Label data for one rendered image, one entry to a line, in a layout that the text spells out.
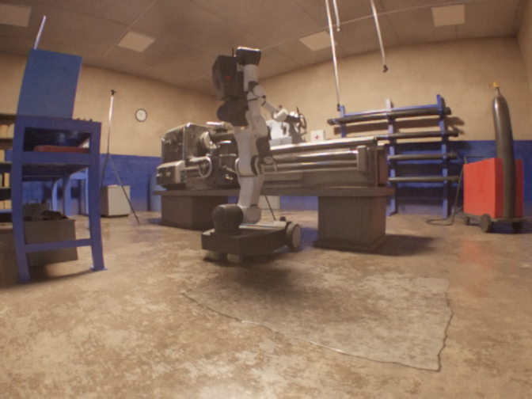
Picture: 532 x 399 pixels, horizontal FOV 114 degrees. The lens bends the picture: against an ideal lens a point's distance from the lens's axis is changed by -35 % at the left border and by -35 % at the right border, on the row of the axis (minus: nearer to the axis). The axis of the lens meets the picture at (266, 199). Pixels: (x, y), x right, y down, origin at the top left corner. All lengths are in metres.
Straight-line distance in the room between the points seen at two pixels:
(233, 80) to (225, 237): 1.04
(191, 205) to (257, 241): 1.69
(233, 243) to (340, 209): 0.89
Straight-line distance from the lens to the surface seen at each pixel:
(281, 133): 2.57
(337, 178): 2.13
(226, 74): 1.87
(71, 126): 1.63
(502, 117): 3.23
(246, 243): 1.62
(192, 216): 3.24
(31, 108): 1.63
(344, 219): 2.07
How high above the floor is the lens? 0.44
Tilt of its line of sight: 2 degrees down
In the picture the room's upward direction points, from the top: 1 degrees counter-clockwise
